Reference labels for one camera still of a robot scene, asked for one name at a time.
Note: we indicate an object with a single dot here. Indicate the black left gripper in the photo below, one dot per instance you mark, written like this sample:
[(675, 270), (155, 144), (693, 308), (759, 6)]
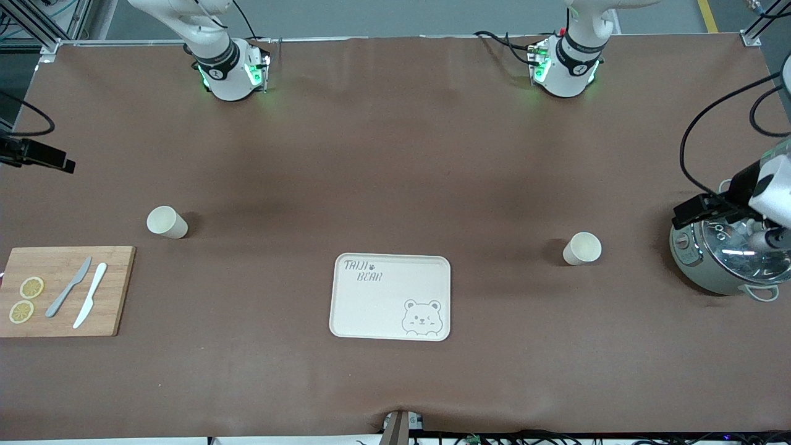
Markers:
[(737, 188)]

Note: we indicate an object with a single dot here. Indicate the table edge clamp bracket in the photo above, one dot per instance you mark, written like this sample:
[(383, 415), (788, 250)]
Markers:
[(395, 429)]

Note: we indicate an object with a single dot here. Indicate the grey plastic knife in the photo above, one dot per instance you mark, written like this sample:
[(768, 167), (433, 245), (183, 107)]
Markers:
[(69, 286)]

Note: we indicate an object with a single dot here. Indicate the cream tray with bear print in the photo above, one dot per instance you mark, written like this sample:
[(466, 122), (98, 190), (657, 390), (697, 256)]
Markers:
[(377, 309)]

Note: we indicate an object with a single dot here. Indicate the brown table cloth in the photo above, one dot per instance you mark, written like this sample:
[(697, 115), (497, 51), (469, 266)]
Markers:
[(395, 154)]

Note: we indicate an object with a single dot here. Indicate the yellow lemon slice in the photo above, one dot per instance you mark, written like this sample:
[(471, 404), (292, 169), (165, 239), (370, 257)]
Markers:
[(21, 311), (32, 287)]

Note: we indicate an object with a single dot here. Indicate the glass pot lid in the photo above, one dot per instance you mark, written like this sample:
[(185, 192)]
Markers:
[(735, 253)]

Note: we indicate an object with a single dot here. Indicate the green electric cooking pot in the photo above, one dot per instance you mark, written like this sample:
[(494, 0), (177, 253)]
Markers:
[(692, 272)]

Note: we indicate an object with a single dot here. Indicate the wooden cutting board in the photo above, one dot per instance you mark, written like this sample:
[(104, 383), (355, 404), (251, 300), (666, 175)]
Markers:
[(62, 259)]

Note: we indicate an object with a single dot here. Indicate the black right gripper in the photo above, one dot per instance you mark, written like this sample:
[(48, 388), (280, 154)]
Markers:
[(23, 152)]

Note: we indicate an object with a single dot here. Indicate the white plastic knife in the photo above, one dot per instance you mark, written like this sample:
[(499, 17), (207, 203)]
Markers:
[(91, 295)]

